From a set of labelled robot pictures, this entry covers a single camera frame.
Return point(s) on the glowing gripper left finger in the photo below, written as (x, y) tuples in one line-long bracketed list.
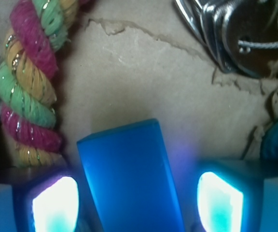
[(43, 199)]

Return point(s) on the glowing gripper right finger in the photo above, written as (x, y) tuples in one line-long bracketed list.
[(235, 196)]

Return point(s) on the blue rectangular block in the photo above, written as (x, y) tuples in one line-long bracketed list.
[(130, 179)]

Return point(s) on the brown paper bag tray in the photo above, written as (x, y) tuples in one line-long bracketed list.
[(130, 60)]

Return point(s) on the silver key bunch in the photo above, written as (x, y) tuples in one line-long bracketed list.
[(241, 35)]

